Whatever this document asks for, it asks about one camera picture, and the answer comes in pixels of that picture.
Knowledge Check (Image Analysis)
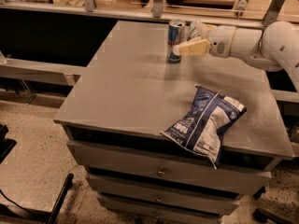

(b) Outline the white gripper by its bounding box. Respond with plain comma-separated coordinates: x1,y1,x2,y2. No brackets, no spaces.
173,21,236,58

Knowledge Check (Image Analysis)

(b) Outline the blue silver redbull can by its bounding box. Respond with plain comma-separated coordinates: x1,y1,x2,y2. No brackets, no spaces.
167,20,186,63

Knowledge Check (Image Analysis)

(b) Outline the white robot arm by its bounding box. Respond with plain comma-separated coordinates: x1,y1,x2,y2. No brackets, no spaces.
173,21,299,91

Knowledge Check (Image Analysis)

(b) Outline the blue chip bag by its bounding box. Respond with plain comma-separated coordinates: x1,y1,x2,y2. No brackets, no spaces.
161,86,247,169

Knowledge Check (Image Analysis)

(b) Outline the grey drawer cabinet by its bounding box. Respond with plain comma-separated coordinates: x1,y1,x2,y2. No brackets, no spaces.
53,20,295,224

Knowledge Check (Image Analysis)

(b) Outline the top cabinet drawer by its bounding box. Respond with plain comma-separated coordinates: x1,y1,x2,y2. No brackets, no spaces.
67,140,272,194

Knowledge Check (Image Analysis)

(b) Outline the cabinet drawer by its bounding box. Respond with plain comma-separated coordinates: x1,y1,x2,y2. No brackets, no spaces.
86,174,239,216
67,140,272,194
97,195,221,224

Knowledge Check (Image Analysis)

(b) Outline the middle cabinet drawer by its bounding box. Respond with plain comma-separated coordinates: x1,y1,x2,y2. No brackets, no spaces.
86,174,239,216

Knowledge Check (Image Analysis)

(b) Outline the black chair base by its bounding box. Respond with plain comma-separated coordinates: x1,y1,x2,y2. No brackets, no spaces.
252,208,292,224

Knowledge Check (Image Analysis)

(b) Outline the bottom cabinet drawer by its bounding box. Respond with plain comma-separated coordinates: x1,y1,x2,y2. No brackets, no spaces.
97,195,221,224

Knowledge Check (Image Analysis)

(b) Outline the black chair leg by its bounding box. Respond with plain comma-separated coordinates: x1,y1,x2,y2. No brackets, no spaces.
47,174,74,224

